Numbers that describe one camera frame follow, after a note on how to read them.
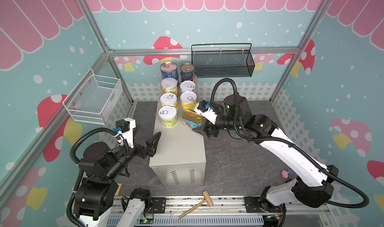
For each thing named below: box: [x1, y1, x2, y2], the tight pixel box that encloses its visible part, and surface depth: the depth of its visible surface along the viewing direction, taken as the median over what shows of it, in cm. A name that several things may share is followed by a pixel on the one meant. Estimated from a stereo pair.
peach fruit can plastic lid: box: [161, 77, 179, 97], surface depth 71 cm
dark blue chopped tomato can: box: [180, 62, 195, 83], surface depth 75 cm
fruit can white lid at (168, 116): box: [158, 106, 178, 129], surface depth 62 cm
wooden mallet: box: [179, 191, 214, 219], surface depth 76 cm
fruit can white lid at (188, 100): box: [180, 91, 198, 111], surface depth 68 cm
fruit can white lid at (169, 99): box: [160, 93, 178, 109], surface depth 67 cm
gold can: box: [181, 110, 206, 128], surface depth 61 cm
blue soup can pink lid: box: [160, 61, 179, 80], surface depth 74 cm
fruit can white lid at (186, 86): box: [179, 80, 196, 94], surface depth 73 cm
